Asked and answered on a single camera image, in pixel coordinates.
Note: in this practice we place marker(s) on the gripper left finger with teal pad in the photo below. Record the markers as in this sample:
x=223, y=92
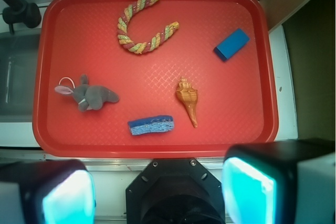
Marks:
x=47, y=192

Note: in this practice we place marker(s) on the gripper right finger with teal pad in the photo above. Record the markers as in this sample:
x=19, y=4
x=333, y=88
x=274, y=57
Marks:
x=280, y=182

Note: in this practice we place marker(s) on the blue rectangular block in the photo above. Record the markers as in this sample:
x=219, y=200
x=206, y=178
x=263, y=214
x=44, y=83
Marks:
x=231, y=44

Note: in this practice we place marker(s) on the grey plush mouse toy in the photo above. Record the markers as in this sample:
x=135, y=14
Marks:
x=86, y=96

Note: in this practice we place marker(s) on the blue sponge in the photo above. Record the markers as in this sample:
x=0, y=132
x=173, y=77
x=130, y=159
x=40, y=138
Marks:
x=154, y=124

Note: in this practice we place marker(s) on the orange conch seashell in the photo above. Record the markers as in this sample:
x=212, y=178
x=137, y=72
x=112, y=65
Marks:
x=188, y=96

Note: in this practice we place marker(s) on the red plastic tray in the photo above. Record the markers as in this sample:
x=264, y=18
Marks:
x=236, y=97

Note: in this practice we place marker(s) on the grey toy sink basin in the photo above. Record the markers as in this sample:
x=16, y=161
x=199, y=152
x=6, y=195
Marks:
x=19, y=53

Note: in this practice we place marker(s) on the dark grey toy faucet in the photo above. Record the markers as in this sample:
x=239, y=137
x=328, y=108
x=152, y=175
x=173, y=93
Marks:
x=21, y=11

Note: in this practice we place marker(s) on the multicolour twisted rope toy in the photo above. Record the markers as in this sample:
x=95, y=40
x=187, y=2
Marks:
x=135, y=28

